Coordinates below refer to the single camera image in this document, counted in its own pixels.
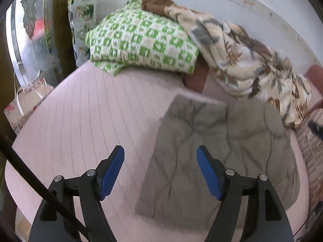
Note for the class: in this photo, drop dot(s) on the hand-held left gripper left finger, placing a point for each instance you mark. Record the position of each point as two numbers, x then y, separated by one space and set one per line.
112 174

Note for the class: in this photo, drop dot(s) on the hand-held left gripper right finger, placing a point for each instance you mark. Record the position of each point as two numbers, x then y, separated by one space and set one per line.
209 174

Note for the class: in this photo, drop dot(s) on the grey padded jacket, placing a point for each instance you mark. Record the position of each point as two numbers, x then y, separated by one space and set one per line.
239 136

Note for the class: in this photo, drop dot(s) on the pink bed sheet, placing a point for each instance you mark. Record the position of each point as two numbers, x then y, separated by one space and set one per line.
88 111

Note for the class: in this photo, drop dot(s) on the maroon cushion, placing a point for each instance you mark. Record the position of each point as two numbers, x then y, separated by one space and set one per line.
316 78
195 78

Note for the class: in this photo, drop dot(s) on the floral paper gift bag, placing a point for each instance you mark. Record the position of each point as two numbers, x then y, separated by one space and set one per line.
27 98

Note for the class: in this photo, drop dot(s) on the floral leaf print blanket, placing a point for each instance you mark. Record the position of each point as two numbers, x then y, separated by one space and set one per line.
247 63

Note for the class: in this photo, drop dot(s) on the green white checkered pillow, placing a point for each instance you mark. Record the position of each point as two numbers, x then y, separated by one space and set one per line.
141 40

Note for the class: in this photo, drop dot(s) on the patterned plastic bag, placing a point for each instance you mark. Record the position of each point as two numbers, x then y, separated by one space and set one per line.
80 30

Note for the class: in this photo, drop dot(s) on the brown fleece blanket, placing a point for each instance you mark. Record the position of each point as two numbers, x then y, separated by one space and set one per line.
155 1

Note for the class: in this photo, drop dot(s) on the brown wooden frame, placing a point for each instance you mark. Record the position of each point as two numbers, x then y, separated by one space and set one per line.
68 12

